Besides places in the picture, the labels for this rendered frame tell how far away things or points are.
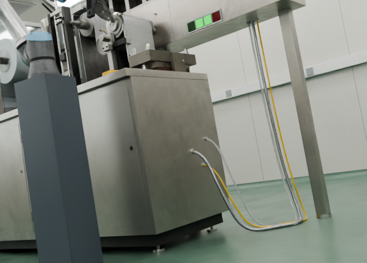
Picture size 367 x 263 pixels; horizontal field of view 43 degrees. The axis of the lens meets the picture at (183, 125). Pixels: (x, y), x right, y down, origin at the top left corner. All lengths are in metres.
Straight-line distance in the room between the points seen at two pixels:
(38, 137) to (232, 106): 3.49
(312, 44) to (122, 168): 3.07
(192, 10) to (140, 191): 1.14
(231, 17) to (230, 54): 2.79
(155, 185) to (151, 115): 0.34
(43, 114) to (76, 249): 0.61
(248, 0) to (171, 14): 0.54
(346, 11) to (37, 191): 3.54
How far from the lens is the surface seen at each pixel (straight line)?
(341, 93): 4.78
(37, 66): 2.23
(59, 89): 2.18
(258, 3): 2.54
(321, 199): 2.56
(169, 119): 2.38
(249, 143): 5.26
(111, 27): 2.73
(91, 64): 2.97
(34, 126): 2.18
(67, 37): 2.85
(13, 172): 3.11
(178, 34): 2.83
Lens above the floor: 0.41
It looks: 5 degrees up
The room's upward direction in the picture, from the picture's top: 10 degrees counter-clockwise
